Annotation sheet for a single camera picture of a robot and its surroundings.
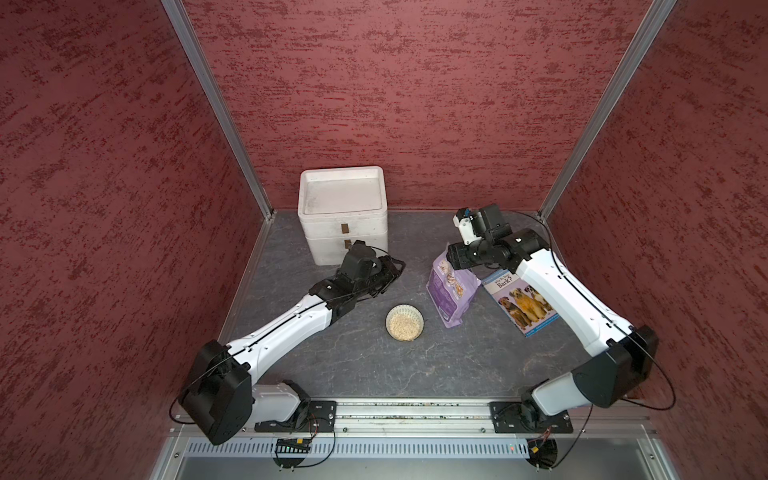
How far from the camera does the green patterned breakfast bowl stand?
0.85 m

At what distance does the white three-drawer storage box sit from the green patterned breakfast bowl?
0.25m

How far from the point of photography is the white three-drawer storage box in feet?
2.92
